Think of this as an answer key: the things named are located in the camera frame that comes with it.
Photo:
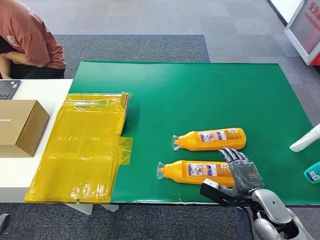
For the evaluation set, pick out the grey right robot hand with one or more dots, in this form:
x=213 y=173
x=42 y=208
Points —
x=244 y=175

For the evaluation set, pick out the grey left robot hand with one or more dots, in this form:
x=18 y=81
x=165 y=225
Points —
x=3 y=222

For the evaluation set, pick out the orange bottle with clear cap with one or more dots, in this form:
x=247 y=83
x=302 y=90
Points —
x=212 y=139
x=189 y=171

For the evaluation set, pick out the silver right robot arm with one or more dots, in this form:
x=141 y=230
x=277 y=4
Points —
x=272 y=205

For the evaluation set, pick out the white plastic bottle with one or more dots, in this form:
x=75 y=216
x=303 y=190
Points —
x=306 y=140

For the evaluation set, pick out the teal plastic bottle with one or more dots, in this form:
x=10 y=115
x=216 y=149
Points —
x=313 y=173

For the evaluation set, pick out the green table mat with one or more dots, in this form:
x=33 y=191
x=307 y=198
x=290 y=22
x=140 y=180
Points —
x=200 y=96

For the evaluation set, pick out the brown cardboard box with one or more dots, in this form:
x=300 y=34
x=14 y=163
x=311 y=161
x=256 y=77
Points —
x=17 y=126

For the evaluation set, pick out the flat box in yellow wrap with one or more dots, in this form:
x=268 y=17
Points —
x=82 y=149

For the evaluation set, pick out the white and red display stand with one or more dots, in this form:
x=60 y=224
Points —
x=303 y=30

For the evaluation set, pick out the person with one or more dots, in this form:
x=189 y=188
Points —
x=27 y=36

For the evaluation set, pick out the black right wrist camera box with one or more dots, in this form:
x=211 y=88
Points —
x=215 y=192

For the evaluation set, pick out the white table bracket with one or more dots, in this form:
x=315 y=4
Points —
x=82 y=208
x=111 y=207

